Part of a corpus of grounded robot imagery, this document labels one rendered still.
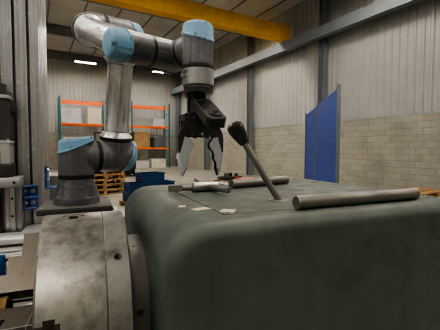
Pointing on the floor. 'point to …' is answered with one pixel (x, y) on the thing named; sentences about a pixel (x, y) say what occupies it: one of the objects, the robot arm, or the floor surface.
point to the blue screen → (323, 139)
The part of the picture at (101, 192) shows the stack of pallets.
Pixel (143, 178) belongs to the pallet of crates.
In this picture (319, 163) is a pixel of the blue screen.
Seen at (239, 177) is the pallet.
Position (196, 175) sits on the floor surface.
